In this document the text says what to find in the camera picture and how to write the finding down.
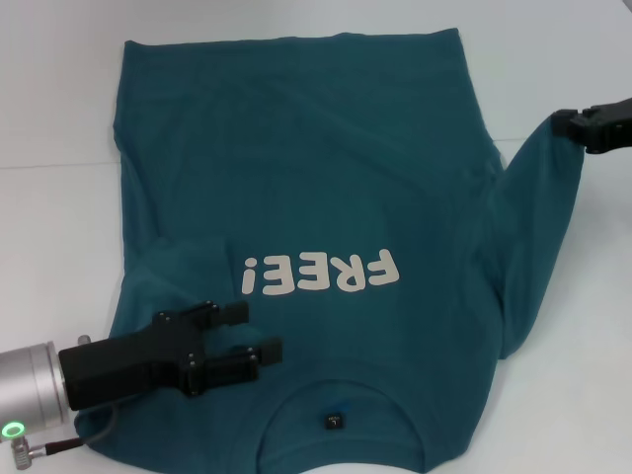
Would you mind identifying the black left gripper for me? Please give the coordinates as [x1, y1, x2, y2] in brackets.
[58, 299, 284, 412]

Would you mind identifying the teal FREE print t-shirt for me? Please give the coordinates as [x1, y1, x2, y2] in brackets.
[73, 29, 592, 474]

